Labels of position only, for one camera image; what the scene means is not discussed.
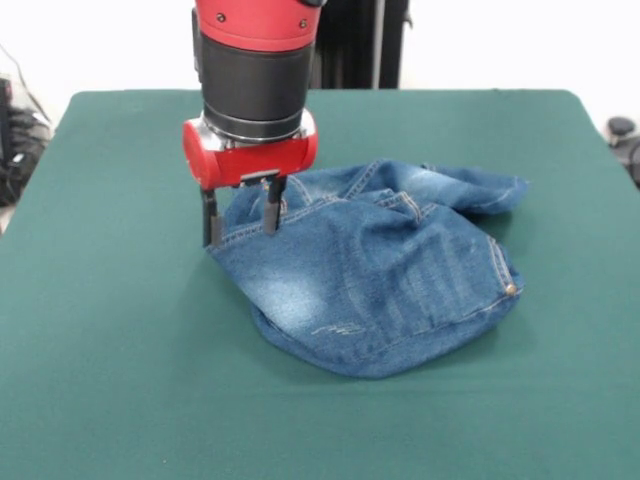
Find blue denim jeans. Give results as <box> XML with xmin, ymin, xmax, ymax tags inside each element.
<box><xmin>205</xmin><ymin>158</ymin><xmax>531</xmax><ymax>382</ymax></box>

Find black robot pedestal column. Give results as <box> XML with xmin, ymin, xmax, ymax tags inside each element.
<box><xmin>309</xmin><ymin>0</ymin><xmax>416</xmax><ymax>91</ymax></box>

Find black equipment with cables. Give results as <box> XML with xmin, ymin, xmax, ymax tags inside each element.
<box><xmin>0</xmin><ymin>44</ymin><xmax>54</xmax><ymax>209</ymax></box>

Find black round-topped device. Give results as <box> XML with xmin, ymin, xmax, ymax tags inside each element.
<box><xmin>607</xmin><ymin>116</ymin><xmax>640</xmax><ymax>190</ymax></box>

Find dark green table cloth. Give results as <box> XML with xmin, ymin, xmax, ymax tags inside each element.
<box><xmin>0</xmin><ymin>88</ymin><xmax>640</xmax><ymax>480</ymax></box>

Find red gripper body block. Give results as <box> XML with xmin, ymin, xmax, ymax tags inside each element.
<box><xmin>182</xmin><ymin>108</ymin><xmax>319</xmax><ymax>190</ymax></box>

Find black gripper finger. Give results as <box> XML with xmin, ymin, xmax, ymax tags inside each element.
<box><xmin>199</xmin><ymin>185</ymin><xmax>222</xmax><ymax>249</ymax></box>
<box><xmin>264</xmin><ymin>173</ymin><xmax>287</xmax><ymax>235</ymax></box>

